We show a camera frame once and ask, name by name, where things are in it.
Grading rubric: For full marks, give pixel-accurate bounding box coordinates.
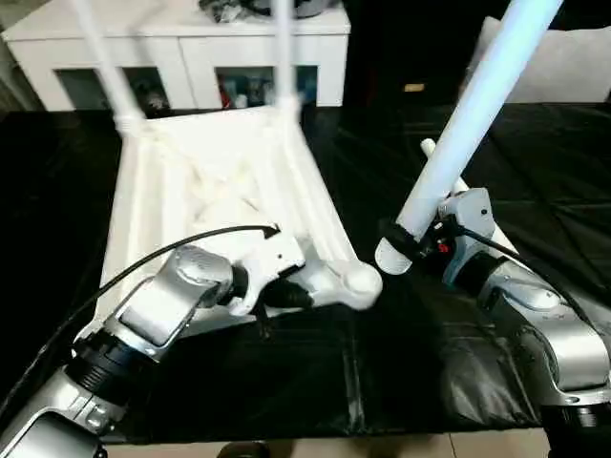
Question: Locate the white plastic table leg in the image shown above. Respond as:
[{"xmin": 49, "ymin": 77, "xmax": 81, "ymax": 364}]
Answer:
[
  {"xmin": 271, "ymin": 0, "xmax": 301, "ymax": 114},
  {"xmin": 72, "ymin": 0, "xmax": 146, "ymax": 133},
  {"xmin": 375, "ymin": 0, "xmax": 564, "ymax": 277},
  {"xmin": 420, "ymin": 138, "xmax": 522, "ymax": 259}
]

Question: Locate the white plastic table top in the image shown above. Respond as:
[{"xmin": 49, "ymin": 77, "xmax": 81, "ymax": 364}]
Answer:
[{"xmin": 76, "ymin": 103, "xmax": 384, "ymax": 341}]

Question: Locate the black table mat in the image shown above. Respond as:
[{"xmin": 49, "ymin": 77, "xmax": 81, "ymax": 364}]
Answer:
[{"xmin": 0, "ymin": 100, "xmax": 611, "ymax": 445}]

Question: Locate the black robot foot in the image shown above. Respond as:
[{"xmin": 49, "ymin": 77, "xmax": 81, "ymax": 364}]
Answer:
[{"xmin": 218, "ymin": 442, "xmax": 270, "ymax": 458}]

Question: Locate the black tall cabinet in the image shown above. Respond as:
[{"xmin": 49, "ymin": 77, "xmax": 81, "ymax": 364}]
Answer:
[{"xmin": 344, "ymin": 0, "xmax": 507, "ymax": 106}]

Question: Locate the light grey cushion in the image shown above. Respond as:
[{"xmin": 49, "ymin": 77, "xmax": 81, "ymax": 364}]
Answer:
[{"xmin": 468, "ymin": 17, "xmax": 611, "ymax": 104}]

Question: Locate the white glass-door cabinet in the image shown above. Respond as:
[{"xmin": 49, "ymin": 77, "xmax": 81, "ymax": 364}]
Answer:
[{"xmin": 3, "ymin": 0, "xmax": 350, "ymax": 112}]

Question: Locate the grey carry case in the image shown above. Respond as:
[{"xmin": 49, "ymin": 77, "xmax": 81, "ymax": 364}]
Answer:
[{"xmin": 200, "ymin": 0, "xmax": 330, "ymax": 24}]

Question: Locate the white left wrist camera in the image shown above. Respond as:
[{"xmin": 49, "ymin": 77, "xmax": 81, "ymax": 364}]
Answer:
[{"xmin": 229, "ymin": 229, "xmax": 308, "ymax": 316}]

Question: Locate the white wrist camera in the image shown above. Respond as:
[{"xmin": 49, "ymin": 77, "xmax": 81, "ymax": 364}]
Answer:
[
  {"xmin": 229, "ymin": 229, "xmax": 308, "ymax": 316},
  {"xmin": 439, "ymin": 188, "xmax": 497, "ymax": 287}
]

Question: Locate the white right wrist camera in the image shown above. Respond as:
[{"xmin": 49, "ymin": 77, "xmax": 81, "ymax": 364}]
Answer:
[{"xmin": 439, "ymin": 188, "xmax": 497, "ymax": 287}]

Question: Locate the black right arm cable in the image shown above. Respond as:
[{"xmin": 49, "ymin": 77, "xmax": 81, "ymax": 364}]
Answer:
[{"xmin": 449, "ymin": 222, "xmax": 611, "ymax": 340}]

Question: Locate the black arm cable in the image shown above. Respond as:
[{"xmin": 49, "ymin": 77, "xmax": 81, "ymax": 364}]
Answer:
[
  {"xmin": 0, "ymin": 224, "xmax": 281, "ymax": 421},
  {"xmin": 449, "ymin": 222, "xmax": 611, "ymax": 340}
]

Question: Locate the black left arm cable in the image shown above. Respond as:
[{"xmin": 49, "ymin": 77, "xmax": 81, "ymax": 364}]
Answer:
[{"xmin": 0, "ymin": 224, "xmax": 281, "ymax": 421}]

